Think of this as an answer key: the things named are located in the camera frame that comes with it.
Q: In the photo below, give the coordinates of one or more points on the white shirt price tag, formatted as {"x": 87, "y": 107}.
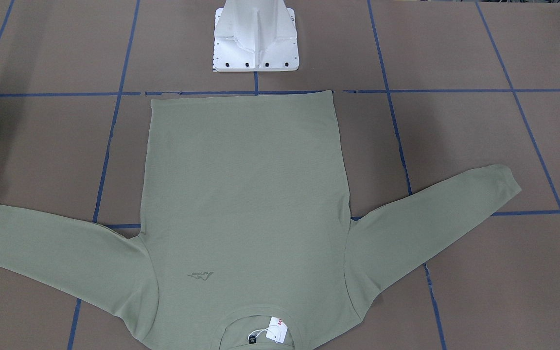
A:
{"x": 276, "y": 330}

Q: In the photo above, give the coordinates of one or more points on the olive green long-sleeve shirt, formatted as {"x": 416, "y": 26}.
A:
{"x": 245, "y": 215}

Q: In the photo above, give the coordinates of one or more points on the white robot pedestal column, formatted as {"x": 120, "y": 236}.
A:
{"x": 255, "y": 35}

